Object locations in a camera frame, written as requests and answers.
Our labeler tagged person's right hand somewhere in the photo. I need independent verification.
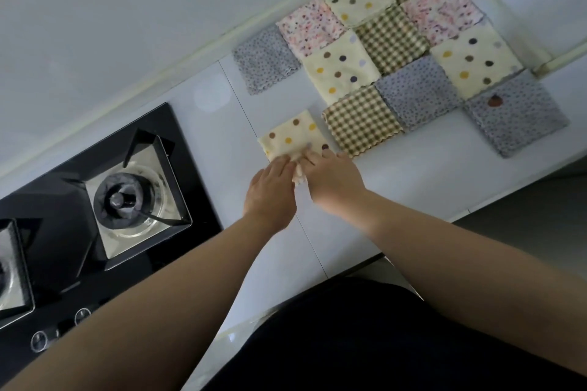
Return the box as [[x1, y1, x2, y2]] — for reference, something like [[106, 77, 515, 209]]
[[298, 148, 368, 218]]

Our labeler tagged person's left hand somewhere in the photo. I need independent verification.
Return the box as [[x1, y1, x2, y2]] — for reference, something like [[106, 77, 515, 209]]
[[242, 155, 298, 235]]

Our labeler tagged person's right forearm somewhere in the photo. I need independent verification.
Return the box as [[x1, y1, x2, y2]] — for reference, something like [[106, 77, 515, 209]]
[[353, 189, 587, 380]]

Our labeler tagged person's left forearm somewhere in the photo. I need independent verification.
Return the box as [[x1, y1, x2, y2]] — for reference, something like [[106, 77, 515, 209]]
[[0, 214, 294, 391]]

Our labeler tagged grey dotted cloth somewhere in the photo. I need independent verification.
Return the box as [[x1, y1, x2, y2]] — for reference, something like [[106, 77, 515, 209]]
[[375, 55, 463, 132], [232, 24, 302, 96]]

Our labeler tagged pink speckled cloth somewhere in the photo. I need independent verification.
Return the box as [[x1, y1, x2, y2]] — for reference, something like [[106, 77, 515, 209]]
[[275, 0, 346, 60], [400, 0, 485, 47]]

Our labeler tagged black pan support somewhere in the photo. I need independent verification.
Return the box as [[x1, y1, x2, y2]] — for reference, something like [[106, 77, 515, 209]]
[[120, 127, 193, 227]]

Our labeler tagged steel burner tray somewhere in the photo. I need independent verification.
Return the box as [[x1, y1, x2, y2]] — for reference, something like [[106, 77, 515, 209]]
[[0, 218, 36, 331], [84, 133, 194, 272]]

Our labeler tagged black gas burner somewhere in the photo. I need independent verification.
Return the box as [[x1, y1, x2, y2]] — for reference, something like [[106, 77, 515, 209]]
[[93, 172, 162, 232]]

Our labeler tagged person's black garment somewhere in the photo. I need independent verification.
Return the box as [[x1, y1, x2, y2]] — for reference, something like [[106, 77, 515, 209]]
[[201, 276, 587, 391]]

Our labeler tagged grey cloth with brown patch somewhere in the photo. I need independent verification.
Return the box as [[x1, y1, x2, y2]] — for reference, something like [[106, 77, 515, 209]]
[[462, 68, 570, 159]]

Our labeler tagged black glass gas hob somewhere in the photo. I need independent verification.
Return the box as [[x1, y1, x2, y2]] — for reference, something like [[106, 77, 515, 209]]
[[0, 102, 224, 388]]

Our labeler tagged white pipe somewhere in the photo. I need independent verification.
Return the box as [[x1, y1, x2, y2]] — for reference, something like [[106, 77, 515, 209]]
[[532, 37, 587, 80]]

